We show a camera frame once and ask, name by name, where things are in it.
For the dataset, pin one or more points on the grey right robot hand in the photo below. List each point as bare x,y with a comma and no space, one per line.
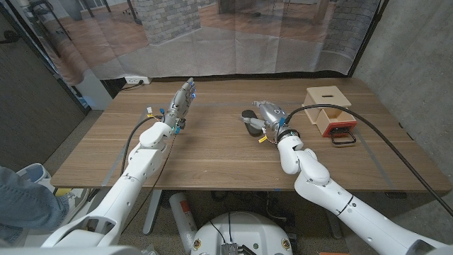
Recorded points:
274,115

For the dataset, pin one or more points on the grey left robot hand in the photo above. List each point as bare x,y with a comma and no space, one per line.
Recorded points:
178,104

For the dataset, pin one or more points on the black glasses case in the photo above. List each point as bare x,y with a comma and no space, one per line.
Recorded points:
254,131

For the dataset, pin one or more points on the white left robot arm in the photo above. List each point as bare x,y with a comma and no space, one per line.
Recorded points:
124,191

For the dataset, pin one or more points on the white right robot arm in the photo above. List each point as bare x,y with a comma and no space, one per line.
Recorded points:
318,184

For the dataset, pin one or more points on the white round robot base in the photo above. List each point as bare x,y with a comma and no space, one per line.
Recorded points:
247,230

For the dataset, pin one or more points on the light wooden drawer box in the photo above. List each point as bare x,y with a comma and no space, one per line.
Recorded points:
327,95

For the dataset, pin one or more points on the white power strip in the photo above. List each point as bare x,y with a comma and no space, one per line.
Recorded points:
136,80

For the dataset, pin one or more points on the printed room backdrop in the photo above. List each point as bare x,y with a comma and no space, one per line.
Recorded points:
219,49

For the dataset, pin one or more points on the white table leg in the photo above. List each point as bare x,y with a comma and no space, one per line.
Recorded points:
151,212
332,223

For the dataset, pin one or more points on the white roll with orange label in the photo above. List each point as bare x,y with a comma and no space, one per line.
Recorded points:
182,219

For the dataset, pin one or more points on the grey electronics module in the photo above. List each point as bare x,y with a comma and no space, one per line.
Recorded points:
229,249

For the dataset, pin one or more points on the white and blue sneaker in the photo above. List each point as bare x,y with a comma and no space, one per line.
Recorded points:
33,171

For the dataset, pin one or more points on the white robot torso edge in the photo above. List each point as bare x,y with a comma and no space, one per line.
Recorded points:
70,251

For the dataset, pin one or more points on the person in blue jeans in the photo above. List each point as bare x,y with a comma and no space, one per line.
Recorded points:
24,205

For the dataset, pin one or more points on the black backdrop frame pole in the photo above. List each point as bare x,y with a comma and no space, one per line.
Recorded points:
369,37

